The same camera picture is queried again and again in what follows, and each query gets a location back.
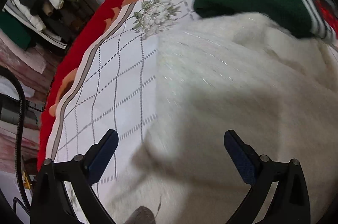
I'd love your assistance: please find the white floral bed sheet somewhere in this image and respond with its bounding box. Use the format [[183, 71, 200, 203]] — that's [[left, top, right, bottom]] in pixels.
[[46, 0, 198, 223]]

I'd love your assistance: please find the black cable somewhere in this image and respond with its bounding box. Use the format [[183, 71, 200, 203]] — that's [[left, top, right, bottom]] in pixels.
[[0, 66, 32, 214]]

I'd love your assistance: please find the white fluffy knit sweater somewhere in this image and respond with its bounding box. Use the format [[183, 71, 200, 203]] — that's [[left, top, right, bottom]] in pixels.
[[105, 13, 337, 223]]

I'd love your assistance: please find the stack of folded clothes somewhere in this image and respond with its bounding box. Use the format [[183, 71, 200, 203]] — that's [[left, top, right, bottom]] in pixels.
[[0, 0, 94, 52]]

